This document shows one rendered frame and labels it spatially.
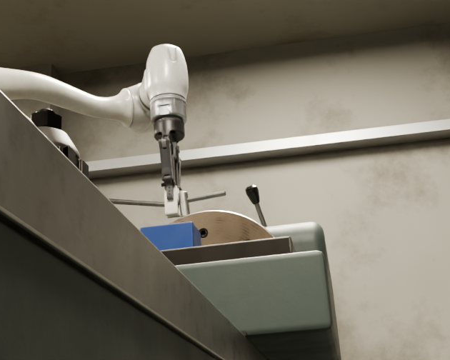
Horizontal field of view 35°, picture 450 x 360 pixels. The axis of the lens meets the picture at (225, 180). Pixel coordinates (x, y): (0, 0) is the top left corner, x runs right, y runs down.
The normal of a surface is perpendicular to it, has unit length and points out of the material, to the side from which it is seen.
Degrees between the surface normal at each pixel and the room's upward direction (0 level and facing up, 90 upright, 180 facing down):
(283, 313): 90
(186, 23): 180
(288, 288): 90
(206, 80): 90
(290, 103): 90
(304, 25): 180
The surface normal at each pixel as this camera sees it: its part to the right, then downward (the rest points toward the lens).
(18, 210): 0.98, -0.12
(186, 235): -0.18, -0.35
